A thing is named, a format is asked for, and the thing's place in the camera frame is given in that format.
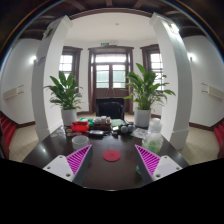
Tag red plastic basket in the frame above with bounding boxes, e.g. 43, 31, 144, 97
70, 121, 90, 133

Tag black chair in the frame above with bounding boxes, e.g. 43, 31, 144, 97
95, 97, 126, 120

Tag brown framed window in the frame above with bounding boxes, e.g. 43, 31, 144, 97
140, 44, 165, 92
59, 46, 83, 92

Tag flat round red coaster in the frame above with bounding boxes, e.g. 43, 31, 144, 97
102, 149, 122, 163

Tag white wall radiator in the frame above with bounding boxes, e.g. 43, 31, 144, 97
3, 84, 25, 101
200, 82, 224, 101

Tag box of small jars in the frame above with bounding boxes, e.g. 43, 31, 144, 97
92, 115, 112, 131

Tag flat black device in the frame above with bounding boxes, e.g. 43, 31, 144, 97
87, 129, 105, 138

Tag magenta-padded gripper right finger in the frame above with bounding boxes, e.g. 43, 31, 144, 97
134, 144, 183, 186

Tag clear bottle with green drink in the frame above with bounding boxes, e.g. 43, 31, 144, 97
142, 118, 165, 155

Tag red carpeted staircase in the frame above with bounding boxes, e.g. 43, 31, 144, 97
0, 114, 17, 148
213, 120, 224, 150

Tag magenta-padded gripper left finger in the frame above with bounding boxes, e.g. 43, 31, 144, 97
42, 144, 94, 187

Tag printed paper leaflet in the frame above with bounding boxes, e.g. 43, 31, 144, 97
130, 127, 148, 140

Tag brown wooden glazed door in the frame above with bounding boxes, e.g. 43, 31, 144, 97
88, 45, 135, 114

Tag potted plant in white pot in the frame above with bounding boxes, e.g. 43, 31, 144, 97
123, 63, 177, 128
44, 70, 84, 127

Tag white cup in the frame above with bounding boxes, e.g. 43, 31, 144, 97
71, 134, 91, 151

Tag colourful round stickers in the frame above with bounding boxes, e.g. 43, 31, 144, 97
64, 126, 83, 138

